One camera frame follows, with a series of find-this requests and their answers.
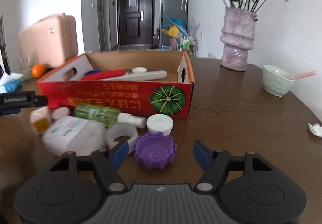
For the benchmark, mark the pale green ceramic bowl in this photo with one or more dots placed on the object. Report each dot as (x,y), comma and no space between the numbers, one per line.
(276,81)

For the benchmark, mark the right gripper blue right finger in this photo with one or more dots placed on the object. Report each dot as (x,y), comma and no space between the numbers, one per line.
(214,164)

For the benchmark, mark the crumpled white tissue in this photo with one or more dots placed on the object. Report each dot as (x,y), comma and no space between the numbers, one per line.
(315,129)

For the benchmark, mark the green spray bottle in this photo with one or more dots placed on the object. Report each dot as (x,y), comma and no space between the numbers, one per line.
(107,115)

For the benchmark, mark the white plastic flat tool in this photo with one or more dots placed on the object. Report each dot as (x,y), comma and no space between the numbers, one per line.
(143,76)

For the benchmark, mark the red cardboard box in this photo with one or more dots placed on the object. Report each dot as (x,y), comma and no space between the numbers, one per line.
(65,86)

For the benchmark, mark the white plastic jar lid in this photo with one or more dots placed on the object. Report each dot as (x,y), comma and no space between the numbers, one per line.
(139,70)

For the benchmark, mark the orange fruit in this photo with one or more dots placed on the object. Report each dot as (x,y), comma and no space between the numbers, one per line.
(38,70)

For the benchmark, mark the blue tissue pack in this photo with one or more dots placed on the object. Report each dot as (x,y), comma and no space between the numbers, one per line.
(10,83)

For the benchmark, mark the pink round small lid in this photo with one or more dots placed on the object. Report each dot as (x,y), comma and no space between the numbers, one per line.
(59,112)

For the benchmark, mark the dark brown entrance door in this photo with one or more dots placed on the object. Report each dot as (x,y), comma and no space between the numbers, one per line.
(135,20)

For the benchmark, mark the blue ridged cap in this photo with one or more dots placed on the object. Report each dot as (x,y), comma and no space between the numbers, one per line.
(92,72)

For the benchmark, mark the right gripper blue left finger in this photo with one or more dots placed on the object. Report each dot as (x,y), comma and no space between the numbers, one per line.
(107,163)

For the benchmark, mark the clear glass cup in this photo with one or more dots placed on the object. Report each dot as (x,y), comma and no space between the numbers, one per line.
(26,64)

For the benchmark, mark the yellow watering can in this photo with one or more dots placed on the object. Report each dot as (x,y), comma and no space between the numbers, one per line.
(172,32)

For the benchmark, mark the white wipes pack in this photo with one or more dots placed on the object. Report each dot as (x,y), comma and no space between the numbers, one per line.
(72,134)

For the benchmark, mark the grey refrigerator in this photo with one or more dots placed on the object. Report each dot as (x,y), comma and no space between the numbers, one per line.
(172,9)

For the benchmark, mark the purple ridged cap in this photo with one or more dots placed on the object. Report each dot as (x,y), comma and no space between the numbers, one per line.
(154,150)

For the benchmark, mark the purple textured vase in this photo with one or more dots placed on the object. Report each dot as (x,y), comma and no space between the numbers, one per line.
(238,34)

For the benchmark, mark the grey duct tape roll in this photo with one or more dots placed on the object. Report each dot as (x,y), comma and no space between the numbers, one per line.
(121,132)

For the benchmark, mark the pink suitcase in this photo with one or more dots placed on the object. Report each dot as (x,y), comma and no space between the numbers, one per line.
(51,40)

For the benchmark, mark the wire storage rack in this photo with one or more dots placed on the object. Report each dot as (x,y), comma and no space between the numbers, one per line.
(188,44)

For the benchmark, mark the red round lid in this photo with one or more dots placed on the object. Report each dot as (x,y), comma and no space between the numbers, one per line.
(104,75)

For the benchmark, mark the white wide bottle cap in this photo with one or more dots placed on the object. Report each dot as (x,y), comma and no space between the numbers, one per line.
(160,123)

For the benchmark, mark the pink spoon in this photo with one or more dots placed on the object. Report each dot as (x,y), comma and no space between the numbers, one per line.
(303,75)

